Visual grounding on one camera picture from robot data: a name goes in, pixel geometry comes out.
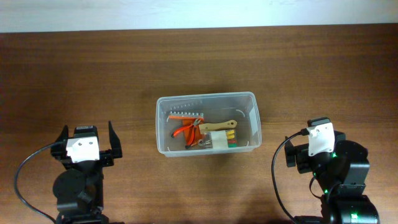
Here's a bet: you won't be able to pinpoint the orange scraper with wooden handle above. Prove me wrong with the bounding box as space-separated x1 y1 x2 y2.
182 119 238 140

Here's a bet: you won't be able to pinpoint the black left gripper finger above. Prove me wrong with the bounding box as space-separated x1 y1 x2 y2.
108 121 122 152
51 125 69 151

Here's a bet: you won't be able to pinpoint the clear plastic container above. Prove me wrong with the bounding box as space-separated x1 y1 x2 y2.
155 92 262 157

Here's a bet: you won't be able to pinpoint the red handled cutting pliers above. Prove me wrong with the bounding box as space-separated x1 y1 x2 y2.
171 118 201 149

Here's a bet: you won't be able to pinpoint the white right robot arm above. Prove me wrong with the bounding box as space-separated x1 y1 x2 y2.
285 117 380 224

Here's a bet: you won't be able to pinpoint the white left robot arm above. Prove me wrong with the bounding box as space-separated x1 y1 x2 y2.
50 122 123 224

